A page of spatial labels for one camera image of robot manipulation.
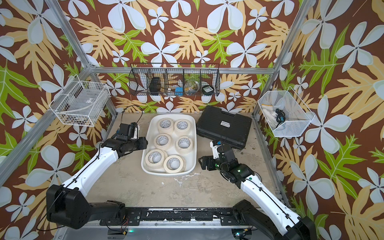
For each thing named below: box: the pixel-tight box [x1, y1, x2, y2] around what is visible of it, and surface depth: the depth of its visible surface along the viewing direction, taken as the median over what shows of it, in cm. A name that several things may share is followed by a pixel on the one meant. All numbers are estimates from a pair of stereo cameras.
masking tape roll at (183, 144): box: [175, 136, 193, 154], surface depth 97 cm
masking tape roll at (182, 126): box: [174, 119, 191, 135], surface depth 107 cm
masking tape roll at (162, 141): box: [153, 133, 172, 151], surface depth 98 cm
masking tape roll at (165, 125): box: [157, 117, 174, 134], surface depth 109 cm
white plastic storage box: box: [141, 113, 197, 177], surface depth 97 cm
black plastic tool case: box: [196, 106, 252, 150], surface depth 106 cm
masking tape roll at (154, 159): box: [145, 149, 168, 171], surface depth 90 cm
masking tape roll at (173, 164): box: [163, 155, 184, 174], surface depth 88 cm
